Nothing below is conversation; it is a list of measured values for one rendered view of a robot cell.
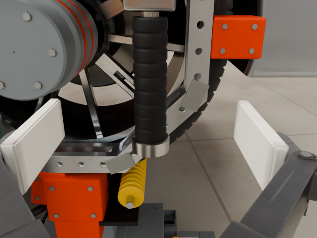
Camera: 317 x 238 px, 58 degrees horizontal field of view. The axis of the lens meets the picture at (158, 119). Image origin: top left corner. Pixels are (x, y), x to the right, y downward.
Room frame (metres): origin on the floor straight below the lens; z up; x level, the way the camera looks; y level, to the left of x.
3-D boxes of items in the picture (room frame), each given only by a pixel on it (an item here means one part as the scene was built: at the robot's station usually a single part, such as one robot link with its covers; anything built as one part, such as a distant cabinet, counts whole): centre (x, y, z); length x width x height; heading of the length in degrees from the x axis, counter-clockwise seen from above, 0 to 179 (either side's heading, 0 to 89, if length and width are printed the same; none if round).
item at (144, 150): (0.30, 0.01, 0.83); 0.04 x 0.04 x 0.16
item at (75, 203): (0.57, 0.18, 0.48); 0.16 x 0.12 x 0.17; 0
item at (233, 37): (0.54, -0.14, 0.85); 0.09 x 0.08 x 0.07; 90
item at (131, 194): (0.63, 0.06, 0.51); 0.29 x 0.06 x 0.06; 0
